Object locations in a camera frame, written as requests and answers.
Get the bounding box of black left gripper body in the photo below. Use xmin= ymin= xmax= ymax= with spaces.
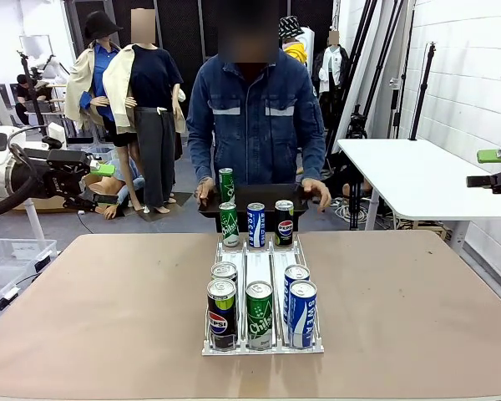
xmin=41 ymin=150 xmax=94 ymax=201

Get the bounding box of green Chilsung cider can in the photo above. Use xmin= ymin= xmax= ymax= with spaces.
xmin=219 ymin=201 xmax=240 ymax=248
xmin=218 ymin=167 xmax=236 ymax=205
xmin=245 ymin=281 xmax=275 ymax=351

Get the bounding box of black serving tray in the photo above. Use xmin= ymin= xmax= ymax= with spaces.
xmin=197 ymin=182 xmax=312 ymax=219

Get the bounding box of person's right forearm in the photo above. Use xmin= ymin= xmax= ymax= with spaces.
xmin=186 ymin=137 xmax=215 ymax=185

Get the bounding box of person's left forearm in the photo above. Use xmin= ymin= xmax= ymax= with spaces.
xmin=299 ymin=137 xmax=327 ymax=184

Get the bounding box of seated person in black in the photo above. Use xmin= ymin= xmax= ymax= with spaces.
xmin=15 ymin=74 xmax=53 ymax=126

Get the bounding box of person in denim jacket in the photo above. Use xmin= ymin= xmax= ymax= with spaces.
xmin=186 ymin=0 xmax=327 ymax=233

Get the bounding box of person's right hand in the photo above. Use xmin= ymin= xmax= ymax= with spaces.
xmin=195 ymin=177 xmax=216 ymax=206

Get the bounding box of person's left hand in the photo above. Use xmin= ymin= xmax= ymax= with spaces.
xmin=301 ymin=178 xmax=332 ymax=213

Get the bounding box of tan mannequin torso lying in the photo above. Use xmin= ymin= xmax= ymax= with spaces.
xmin=83 ymin=158 xmax=147 ymax=221

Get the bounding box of brown cardboard box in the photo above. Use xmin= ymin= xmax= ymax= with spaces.
xmin=12 ymin=195 xmax=68 ymax=211

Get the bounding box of wooden pallet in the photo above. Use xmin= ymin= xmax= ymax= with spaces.
xmin=394 ymin=216 xmax=448 ymax=241

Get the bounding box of white folding table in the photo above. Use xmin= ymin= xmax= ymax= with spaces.
xmin=337 ymin=137 xmax=501 ymax=256

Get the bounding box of black upright light stand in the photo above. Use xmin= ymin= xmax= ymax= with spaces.
xmin=407 ymin=40 xmax=439 ymax=142

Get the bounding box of mannequin with beige coat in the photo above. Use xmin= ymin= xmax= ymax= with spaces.
xmin=64 ymin=11 xmax=129 ymax=147

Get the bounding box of mannequin with navy tee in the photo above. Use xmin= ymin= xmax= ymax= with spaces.
xmin=102 ymin=8 xmax=188 ymax=215

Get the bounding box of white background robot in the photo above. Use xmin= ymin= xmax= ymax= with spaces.
xmin=31 ymin=53 xmax=70 ymax=83

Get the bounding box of black leaning stand pole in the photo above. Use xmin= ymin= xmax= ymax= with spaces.
xmin=323 ymin=0 xmax=379 ymax=168
xmin=390 ymin=8 xmax=417 ymax=139
xmin=361 ymin=0 xmax=406 ymax=139

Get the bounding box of small black tripod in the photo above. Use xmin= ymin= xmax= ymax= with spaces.
xmin=345 ymin=104 xmax=368 ymax=140

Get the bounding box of black brimmed hat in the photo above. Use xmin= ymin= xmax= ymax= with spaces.
xmin=83 ymin=11 xmax=124 ymax=42

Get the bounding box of black Pepsi can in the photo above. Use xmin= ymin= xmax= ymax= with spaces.
xmin=206 ymin=277 xmax=239 ymax=352
xmin=210 ymin=261 xmax=239 ymax=289
xmin=273 ymin=200 xmax=296 ymax=248

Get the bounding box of blue Pocari Sweat can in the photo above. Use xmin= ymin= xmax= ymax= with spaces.
xmin=246 ymin=202 xmax=267 ymax=249
xmin=283 ymin=264 xmax=311 ymax=325
xmin=288 ymin=280 xmax=319 ymax=350

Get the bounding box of white can dispenser rack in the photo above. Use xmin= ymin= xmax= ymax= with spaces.
xmin=201 ymin=233 xmax=326 ymax=357

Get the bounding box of mannequin with white shirt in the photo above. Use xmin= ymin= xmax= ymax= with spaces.
xmin=312 ymin=28 xmax=352 ymax=130

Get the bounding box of mannequin with yellow hoodie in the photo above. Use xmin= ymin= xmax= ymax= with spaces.
xmin=277 ymin=15 xmax=314 ymax=66

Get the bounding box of patterned bucket hat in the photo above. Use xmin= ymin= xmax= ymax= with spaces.
xmin=277 ymin=15 xmax=305 ymax=39

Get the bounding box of thin black floor cable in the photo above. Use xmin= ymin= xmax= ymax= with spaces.
xmin=77 ymin=211 xmax=95 ymax=235

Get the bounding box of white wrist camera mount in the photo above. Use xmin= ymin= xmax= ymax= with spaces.
xmin=45 ymin=122 xmax=68 ymax=147

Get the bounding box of black camera tripod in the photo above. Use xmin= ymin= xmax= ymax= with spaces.
xmin=17 ymin=50 xmax=47 ymax=137

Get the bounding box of white coiled floor cable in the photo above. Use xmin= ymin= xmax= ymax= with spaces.
xmin=333 ymin=195 xmax=371 ymax=225

